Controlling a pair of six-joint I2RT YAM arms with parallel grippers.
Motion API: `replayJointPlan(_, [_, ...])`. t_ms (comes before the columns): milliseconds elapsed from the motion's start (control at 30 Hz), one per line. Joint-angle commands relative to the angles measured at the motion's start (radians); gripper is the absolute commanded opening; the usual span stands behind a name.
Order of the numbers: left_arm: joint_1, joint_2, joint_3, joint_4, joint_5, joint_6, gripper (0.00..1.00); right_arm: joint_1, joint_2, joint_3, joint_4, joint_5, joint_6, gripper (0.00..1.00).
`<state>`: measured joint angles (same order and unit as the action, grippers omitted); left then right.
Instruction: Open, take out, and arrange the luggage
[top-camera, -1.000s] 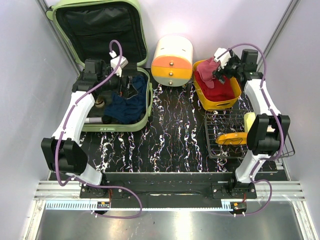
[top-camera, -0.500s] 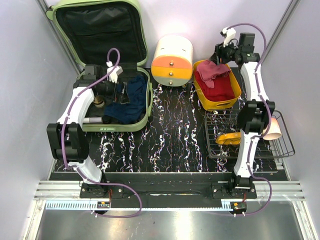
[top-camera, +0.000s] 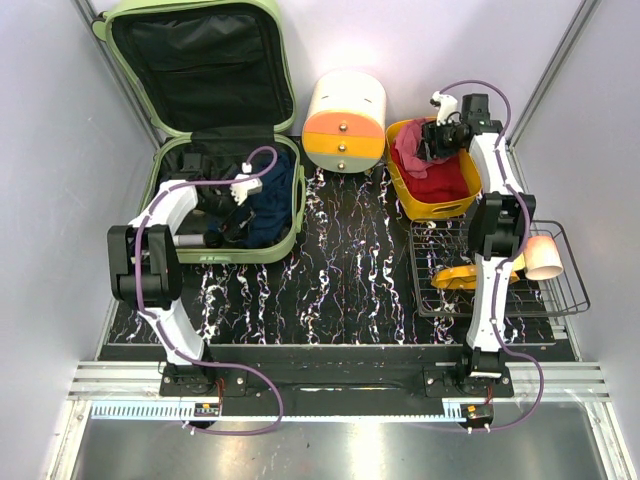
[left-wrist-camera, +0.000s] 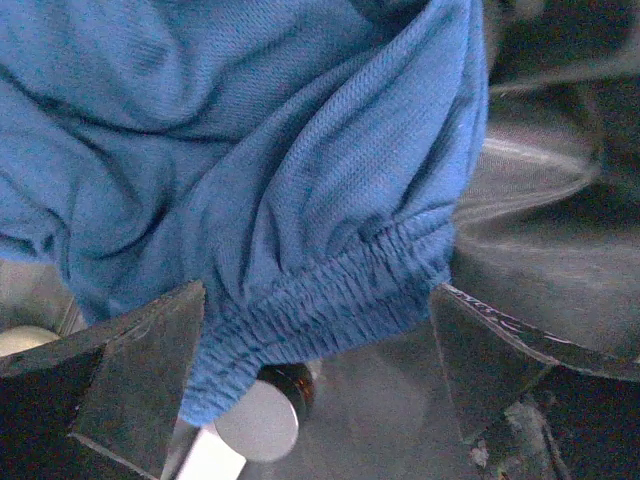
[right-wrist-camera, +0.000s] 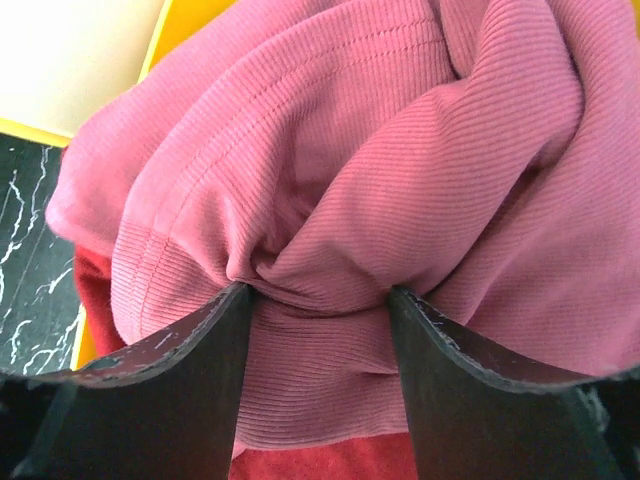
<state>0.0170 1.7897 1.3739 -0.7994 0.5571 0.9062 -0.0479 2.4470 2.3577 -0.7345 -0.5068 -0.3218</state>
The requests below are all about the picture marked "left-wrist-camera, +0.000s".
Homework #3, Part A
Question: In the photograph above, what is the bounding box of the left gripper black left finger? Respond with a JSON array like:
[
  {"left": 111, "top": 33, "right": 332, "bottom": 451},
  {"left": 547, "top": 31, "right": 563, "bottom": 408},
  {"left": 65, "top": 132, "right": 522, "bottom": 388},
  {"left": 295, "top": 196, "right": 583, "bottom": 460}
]
[{"left": 1, "top": 282, "right": 205, "bottom": 479}]

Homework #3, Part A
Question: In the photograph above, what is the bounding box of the navy blue garment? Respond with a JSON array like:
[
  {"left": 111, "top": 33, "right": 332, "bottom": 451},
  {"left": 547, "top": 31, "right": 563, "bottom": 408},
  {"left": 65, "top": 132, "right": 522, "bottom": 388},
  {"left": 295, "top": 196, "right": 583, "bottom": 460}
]
[{"left": 1, "top": 1, "right": 488, "bottom": 426}]

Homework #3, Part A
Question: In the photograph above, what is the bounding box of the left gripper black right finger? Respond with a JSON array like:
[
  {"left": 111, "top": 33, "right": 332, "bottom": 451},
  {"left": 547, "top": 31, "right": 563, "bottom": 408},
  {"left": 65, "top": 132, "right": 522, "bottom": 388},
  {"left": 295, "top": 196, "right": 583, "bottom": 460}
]
[{"left": 430, "top": 284, "right": 639, "bottom": 479}]

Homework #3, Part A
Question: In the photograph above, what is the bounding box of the white cylindrical bottle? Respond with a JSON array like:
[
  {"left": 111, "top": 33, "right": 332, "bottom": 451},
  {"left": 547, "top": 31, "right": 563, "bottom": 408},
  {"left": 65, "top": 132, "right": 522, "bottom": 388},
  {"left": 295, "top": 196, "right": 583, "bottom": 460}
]
[{"left": 172, "top": 380, "right": 301, "bottom": 479}]

